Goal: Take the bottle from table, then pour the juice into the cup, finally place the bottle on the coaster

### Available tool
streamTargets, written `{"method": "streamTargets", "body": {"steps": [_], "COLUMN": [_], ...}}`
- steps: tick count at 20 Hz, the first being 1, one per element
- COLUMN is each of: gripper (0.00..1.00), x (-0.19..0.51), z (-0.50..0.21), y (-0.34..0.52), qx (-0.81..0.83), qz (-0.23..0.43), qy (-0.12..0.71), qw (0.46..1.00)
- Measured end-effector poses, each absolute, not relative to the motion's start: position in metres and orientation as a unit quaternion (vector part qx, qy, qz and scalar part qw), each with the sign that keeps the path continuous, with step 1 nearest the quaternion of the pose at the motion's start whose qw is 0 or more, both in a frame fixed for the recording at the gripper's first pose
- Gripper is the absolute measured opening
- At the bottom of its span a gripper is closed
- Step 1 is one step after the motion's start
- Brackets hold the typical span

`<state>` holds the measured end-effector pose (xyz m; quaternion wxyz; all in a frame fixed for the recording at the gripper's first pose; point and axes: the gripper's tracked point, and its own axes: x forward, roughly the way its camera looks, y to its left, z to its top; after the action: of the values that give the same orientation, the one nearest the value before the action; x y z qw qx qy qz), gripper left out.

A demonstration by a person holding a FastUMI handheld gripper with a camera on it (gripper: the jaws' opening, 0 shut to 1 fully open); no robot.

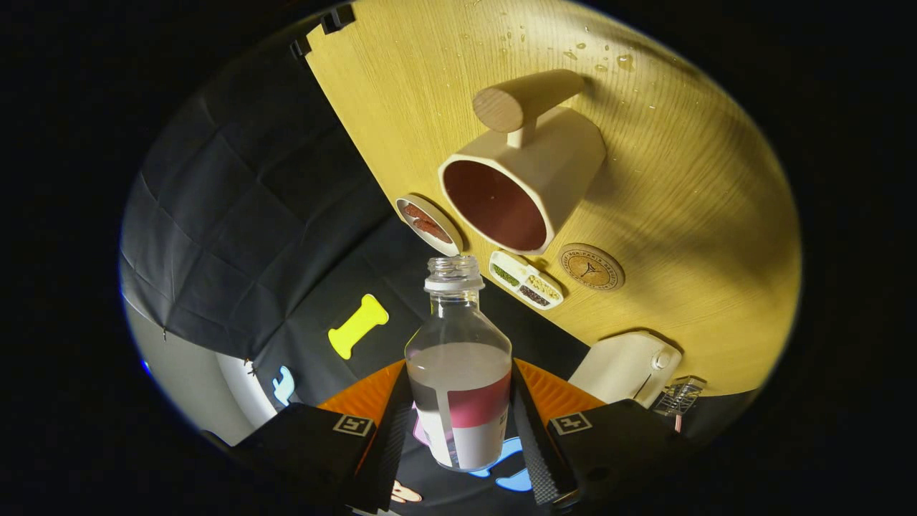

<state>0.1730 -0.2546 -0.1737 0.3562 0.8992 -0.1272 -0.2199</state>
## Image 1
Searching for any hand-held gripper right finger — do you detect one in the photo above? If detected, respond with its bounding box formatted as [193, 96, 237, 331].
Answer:
[510, 360, 699, 506]

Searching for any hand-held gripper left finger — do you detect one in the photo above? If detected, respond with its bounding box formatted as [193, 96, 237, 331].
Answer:
[233, 360, 416, 513]

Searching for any clear juice bottle red label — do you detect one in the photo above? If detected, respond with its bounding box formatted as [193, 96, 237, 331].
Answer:
[405, 255, 514, 472]

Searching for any round cork coaster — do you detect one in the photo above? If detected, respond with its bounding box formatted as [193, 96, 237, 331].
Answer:
[557, 243, 625, 292]

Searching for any beige cup with wooden handle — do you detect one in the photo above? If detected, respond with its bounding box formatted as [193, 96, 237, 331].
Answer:
[438, 70, 608, 256]

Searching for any white toaster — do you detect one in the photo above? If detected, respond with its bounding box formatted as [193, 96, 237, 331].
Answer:
[568, 330, 683, 409]

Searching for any white divided condiment dish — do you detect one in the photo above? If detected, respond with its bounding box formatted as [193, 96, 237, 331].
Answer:
[489, 250, 565, 311]

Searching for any white round plate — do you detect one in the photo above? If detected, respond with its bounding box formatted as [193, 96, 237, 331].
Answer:
[395, 194, 464, 257]

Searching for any black backdrop cloth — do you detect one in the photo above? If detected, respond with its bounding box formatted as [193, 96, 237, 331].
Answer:
[120, 29, 724, 516]

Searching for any wooden table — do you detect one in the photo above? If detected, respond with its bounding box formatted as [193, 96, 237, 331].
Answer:
[304, 0, 803, 398]

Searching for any wire mesh holder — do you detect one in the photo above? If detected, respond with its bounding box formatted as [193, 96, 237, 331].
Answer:
[653, 375, 708, 418]

